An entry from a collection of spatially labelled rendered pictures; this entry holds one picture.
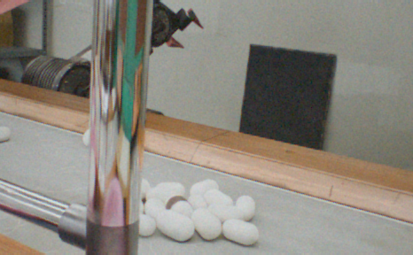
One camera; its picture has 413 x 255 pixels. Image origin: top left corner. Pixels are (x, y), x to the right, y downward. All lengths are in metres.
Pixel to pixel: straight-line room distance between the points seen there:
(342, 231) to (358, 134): 2.07
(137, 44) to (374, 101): 2.36
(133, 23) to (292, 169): 0.44
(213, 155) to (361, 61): 1.93
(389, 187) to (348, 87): 1.97
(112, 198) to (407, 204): 0.42
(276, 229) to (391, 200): 0.15
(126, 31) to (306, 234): 0.34
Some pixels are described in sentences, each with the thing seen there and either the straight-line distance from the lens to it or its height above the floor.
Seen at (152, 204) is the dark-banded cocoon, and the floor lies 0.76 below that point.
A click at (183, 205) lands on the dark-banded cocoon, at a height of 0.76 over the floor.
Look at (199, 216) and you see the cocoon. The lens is 0.46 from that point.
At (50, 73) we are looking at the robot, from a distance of 1.12.
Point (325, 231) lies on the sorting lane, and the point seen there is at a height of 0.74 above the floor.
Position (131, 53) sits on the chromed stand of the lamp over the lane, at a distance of 0.20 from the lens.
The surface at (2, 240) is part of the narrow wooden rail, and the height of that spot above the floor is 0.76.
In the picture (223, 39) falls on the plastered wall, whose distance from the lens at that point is 2.73.
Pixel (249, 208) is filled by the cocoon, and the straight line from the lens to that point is 0.49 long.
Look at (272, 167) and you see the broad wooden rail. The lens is 0.62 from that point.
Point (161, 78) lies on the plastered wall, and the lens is 2.92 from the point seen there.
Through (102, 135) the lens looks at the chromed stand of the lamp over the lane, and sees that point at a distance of 0.20.
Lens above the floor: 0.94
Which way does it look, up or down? 14 degrees down
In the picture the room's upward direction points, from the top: 5 degrees clockwise
